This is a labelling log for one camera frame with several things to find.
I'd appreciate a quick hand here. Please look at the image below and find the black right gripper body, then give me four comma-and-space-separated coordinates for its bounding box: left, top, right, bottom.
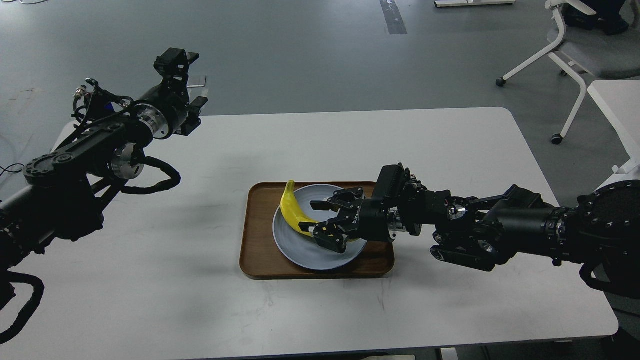
346, 198, 395, 243

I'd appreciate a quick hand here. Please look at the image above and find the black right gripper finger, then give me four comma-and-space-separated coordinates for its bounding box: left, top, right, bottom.
298, 215, 358, 254
310, 187, 366, 214

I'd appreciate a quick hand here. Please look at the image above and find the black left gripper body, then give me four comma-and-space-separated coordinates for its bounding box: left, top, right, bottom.
134, 83, 194, 138

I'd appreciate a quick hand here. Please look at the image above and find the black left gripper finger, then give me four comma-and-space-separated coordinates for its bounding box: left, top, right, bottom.
153, 48, 201, 91
177, 96, 209, 136

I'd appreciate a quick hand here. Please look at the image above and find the light blue plate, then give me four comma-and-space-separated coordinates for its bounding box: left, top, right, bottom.
272, 184, 367, 271

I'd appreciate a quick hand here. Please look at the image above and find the yellow banana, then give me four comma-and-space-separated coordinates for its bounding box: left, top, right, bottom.
279, 180, 362, 244

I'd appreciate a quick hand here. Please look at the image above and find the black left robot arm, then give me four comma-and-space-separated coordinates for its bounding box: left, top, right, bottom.
1, 48, 208, 282

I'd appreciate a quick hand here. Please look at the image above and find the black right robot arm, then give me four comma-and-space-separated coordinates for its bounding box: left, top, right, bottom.
298, 163, 640, 299

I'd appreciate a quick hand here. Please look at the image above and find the brown wooden tray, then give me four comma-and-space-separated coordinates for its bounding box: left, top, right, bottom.
238, 182, 395, 280

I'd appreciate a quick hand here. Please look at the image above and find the white table base bar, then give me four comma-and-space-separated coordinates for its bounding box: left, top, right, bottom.
434, 0, 517, 9

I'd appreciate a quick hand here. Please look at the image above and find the white office chair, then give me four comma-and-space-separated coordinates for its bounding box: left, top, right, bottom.
496, 0, 640, 145

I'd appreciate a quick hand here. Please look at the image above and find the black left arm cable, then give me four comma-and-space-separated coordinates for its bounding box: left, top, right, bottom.
0, 270, 46, 346

